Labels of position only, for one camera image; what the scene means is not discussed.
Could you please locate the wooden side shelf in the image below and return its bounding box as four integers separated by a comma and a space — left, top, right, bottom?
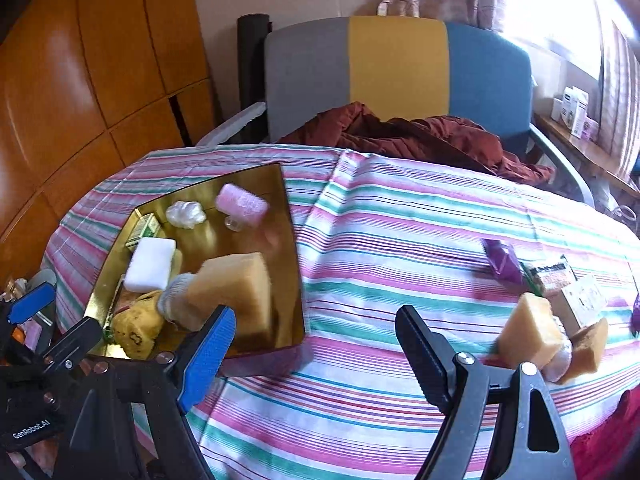
532, 110, 640, 197

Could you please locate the white sponge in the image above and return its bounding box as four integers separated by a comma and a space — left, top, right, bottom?
124, 237, 177, 292

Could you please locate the pink packet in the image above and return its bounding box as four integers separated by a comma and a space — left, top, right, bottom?
215, 182, 271, 224

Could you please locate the pink box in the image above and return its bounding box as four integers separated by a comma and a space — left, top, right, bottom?
570, 115, 601, 141

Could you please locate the dark red blanket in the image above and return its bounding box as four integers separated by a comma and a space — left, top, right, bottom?
277, 101, 556, 186

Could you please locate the white plastic wad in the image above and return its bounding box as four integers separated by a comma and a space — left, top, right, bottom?
165, 201, 207, 231

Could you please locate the gold-lined maroon box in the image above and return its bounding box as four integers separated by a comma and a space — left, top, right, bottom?
82, 162, 307, 376

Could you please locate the person's red clothing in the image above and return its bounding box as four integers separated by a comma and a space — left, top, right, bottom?
570, 387, 640, 480

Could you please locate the yellow plush toy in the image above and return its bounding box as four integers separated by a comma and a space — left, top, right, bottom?
110, 292, 166, 359

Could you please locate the black rolled mat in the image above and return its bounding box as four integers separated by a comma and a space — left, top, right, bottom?
236, 14, 273, 143

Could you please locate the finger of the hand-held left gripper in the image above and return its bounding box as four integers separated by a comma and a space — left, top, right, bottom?
44, 316, 103, 375
7, 281, 56, 326

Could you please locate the tall white box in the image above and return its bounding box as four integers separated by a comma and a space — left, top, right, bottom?
552, 86, 591, 136

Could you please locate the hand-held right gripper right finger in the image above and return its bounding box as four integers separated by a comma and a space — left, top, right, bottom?
395, 305, 576, 480

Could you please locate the white carton box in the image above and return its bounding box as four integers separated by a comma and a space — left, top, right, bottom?
550, 275, 609, 331

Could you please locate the grey yellow blue chair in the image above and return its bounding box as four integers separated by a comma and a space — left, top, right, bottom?
192, 16, 596, 206

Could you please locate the brown sponge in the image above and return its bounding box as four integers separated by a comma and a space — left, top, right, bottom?
560, 317, 610, 386

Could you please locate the small green box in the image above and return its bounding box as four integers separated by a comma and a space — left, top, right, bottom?
125, 212, 164, 251

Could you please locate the yellow sponge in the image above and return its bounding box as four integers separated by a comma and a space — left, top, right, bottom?
497, 292, 564, 369
187, 251, 274, 342

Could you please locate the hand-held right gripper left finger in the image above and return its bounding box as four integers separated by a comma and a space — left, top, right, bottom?
65, 305, 237, 480

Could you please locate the wooden cabinet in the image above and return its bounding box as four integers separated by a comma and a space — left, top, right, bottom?
0, 0, 223, 261

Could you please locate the snack bar packet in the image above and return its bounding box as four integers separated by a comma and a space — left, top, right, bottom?
520, 255, 578, 298

